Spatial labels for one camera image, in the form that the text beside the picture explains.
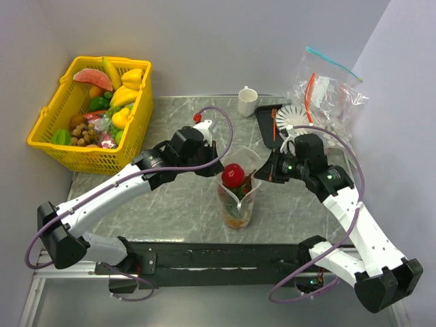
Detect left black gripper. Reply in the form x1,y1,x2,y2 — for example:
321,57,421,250
178,139,225,177

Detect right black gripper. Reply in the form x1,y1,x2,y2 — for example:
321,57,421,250
254,147,309,184

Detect red toy apple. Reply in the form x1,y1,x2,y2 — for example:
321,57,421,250
221,163,245,189

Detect polka dot zip bag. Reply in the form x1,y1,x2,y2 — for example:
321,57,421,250
217,146,262,230

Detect red toy strawberries bunch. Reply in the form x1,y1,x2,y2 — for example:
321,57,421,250
217,174,253,206

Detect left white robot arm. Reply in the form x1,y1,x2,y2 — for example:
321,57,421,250
37,121,223,274

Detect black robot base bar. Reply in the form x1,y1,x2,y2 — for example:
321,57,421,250
94,240,338,290

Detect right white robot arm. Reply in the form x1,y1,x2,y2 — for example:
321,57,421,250
255,134,423,313

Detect clear zip bag orange seal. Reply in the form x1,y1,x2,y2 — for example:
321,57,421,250
291,90,369,146

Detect clear zip bag blue seal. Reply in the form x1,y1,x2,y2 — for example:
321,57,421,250
288,47,363,111

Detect black plastic tray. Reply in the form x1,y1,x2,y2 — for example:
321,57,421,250
255,104,288,149

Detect striped white plate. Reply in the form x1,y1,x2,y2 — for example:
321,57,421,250
275,104,313,131

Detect white ceramic mug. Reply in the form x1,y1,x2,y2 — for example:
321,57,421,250
237,86,258,118

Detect green toy apple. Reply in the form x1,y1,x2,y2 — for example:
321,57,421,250
115,130,123,146

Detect yellow toy lemon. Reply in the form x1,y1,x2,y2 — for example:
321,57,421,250
112,107,132,130

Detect yellow toy banana bunch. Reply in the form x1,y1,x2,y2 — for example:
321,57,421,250
110,86,139,107

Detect green toy grapes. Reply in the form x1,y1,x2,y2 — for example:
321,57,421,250
104,107,121,138

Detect yellow toy bell pepper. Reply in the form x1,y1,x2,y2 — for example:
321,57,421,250
121,68,143,91

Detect green toy bell pepper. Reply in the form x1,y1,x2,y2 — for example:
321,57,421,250
89,96,110,112

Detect brown toy longan bunch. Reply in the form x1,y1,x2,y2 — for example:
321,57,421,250
70,114,98,147

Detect orange toy peach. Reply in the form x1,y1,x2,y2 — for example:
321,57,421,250
89,86,106,99

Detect toy watermelon slice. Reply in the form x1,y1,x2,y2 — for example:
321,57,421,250
73,68,113,91

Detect green toy starfruit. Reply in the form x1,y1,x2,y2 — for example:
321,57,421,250
50,129,72,146

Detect yellow plastic basket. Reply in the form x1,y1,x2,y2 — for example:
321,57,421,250
27,56,153,175

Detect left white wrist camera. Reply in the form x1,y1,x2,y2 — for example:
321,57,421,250
193,114,217,146

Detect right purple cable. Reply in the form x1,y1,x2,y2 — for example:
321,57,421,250
268,125,366,304

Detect purple cable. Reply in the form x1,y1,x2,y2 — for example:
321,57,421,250
24,106,234,270
268,125,366,304

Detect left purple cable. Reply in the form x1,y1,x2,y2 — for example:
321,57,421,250
24,106,234,270

